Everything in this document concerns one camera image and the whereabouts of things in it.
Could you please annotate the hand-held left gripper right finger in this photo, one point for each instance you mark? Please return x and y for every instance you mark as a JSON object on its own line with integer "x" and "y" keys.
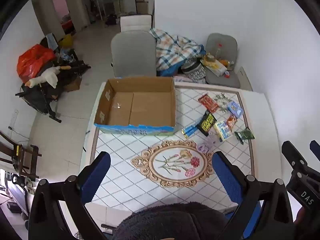
{"x": 226, "y": 177}

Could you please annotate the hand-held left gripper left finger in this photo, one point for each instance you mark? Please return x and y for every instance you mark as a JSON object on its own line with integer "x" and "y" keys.
{"x": 96, "y": 177}

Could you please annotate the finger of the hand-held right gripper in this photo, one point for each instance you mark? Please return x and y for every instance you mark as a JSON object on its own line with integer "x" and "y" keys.
{"x": 316, "y": 150}
{"x": 293, "y": 156}

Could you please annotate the purple soft cloth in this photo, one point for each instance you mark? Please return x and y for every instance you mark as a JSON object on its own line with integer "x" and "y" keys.
{"x": 207, "y": 143}

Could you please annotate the blue white snack packet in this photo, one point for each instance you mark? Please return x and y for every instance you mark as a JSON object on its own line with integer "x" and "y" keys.
{"x": 223, "y": 130}

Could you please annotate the black yellow snack packet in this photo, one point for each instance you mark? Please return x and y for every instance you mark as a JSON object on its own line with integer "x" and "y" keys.
{"x": 206, "y": 124}

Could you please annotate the light blue snack packet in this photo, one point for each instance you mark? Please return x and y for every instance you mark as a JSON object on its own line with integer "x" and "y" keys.
{"x": 235, "y": 108}

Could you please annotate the red snack packet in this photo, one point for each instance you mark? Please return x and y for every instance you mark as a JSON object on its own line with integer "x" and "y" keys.
{"x": 208, "y": 103}

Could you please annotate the cardboard box blue print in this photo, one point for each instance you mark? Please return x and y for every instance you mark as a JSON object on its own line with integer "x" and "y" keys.
{"x": 150, "y": 107}

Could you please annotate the floral printed tablecloth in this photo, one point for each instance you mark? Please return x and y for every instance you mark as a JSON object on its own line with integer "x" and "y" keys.
{"x": 125, "y": 170}

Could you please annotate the green snack packet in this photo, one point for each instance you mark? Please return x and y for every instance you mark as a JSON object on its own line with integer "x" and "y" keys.
{"x": 245, "y": 135}

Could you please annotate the small orange snack packet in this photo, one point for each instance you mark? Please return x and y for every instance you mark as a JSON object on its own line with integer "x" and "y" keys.
{"x": 231, "y": 121}

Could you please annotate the black fleece garment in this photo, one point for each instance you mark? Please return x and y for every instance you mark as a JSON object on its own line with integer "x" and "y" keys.
{"x": 170, "y": 222}

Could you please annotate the wooden chair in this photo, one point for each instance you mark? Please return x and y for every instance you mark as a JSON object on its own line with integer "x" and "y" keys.
{"x": 18, "y": 155}

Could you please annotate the black folding stroller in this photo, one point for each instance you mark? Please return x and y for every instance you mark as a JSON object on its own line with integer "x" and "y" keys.
{"x": 45, "y": 97}

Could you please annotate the brown cardboard box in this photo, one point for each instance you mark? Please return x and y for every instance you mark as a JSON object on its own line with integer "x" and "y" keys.
{"x": 73, "y": 83}

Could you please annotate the small red box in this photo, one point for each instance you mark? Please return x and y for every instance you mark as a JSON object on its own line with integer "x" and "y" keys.
{"x": 227, "y": 74}

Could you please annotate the black white striped cloth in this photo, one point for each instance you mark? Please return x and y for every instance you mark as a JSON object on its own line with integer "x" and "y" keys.
{"x": 195, "y": 72}

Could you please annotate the white plush goose toy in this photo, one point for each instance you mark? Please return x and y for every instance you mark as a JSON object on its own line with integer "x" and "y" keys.
{"x": 47, "y": 76}

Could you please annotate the yellow food packaging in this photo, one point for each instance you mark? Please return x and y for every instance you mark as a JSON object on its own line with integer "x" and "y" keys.
{"x": 215, "y": 65}

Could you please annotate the grey office chair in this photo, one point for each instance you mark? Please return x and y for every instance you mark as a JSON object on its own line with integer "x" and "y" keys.
{"x": 133, "y": 55}

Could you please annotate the orange plastic bag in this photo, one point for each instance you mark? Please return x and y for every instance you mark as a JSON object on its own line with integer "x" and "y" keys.
{"x": 32, "y": 61}

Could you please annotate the grey cushioned chair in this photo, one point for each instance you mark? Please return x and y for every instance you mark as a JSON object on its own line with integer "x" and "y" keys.
{"x": 221, "y": 45}

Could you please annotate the plaid blanket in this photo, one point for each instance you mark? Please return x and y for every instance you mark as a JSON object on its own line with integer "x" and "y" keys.
{"x": 172, "y": 50}

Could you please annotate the yellow bag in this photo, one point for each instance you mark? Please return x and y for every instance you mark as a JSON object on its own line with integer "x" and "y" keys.
{"x": 66, "y": 40}

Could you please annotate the white chair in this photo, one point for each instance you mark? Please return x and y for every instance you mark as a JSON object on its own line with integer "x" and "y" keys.
{"x": 136, "y": 23}

